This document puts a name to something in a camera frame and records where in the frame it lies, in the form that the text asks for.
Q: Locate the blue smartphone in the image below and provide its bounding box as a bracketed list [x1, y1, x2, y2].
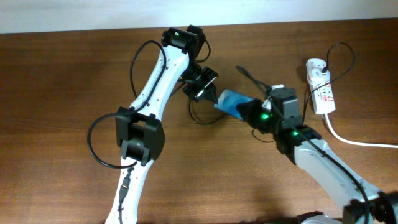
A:
[214, 89, 254, 120]

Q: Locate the black charger cable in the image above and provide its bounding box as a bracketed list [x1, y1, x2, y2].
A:
[188, 42, 356, 126]

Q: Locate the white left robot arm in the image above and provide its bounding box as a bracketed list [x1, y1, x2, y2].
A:
[87, 25, 218, 223]

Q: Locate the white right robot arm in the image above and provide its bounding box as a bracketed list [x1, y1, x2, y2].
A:
[236, 88, 397, 223]

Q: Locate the white charger plug adapter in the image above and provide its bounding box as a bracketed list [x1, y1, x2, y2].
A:
[307, 68, 330, 84]

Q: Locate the white power strip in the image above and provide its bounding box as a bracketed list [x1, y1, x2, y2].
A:
[306, 58, 336, 115]

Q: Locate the white power strip cord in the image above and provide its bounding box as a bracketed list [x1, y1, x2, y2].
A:
[322, 113, 398, 149]

